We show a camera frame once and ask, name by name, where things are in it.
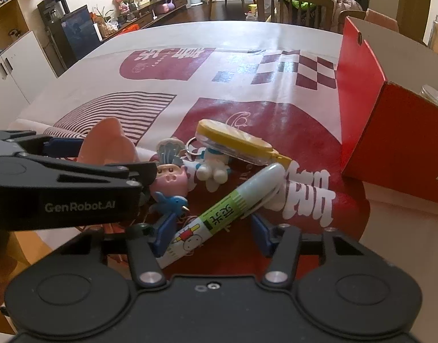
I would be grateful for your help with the blue bird figure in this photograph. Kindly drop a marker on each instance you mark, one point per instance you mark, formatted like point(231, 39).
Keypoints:
point(172, 203)

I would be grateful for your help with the yellow oval plastic case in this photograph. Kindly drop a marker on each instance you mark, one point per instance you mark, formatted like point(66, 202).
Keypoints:
point(233, 139)

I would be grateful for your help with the marker pen with green label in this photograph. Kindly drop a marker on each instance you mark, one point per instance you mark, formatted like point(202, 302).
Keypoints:
point(222, 214)

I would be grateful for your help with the dark blue cabinet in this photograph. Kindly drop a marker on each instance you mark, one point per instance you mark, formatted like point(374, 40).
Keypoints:
point(79, 32)

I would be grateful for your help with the pale shell-shaped charm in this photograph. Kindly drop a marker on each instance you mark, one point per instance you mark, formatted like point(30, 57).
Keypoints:
point(170, 150)

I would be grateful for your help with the red cardboard box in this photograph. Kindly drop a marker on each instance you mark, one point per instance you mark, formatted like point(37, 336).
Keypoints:
point(394, 132)

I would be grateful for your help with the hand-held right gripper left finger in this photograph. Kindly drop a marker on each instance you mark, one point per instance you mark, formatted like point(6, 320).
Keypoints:
point(161, 238)

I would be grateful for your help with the pink towel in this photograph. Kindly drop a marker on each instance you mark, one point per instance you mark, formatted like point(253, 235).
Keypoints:
point(381, 19)

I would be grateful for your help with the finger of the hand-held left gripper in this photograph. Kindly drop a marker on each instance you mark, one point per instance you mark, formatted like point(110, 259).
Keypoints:
point(140, 174)
point(65, 147)

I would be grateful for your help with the pink ear-shaped plastic toy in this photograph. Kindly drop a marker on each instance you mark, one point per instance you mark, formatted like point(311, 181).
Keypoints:
point(109, 143)

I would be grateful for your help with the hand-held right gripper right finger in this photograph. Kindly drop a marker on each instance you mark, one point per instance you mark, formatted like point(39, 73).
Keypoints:
point(263, 237)

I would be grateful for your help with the wooden slatted dining chair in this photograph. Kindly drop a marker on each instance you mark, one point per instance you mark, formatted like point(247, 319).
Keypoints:
point(297, 7)

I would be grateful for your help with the pink pig figure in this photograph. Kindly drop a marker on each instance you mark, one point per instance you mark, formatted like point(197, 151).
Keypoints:
point(168, 180)

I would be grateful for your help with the black water dispenser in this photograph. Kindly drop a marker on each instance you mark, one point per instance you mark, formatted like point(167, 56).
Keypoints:
point(54, 7)

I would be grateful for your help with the low wooden media cabinet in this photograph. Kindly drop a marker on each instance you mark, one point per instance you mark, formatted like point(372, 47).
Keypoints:
point(158, 7)

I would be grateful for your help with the white cupboard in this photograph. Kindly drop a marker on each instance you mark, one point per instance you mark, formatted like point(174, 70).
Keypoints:
point(15, 71)

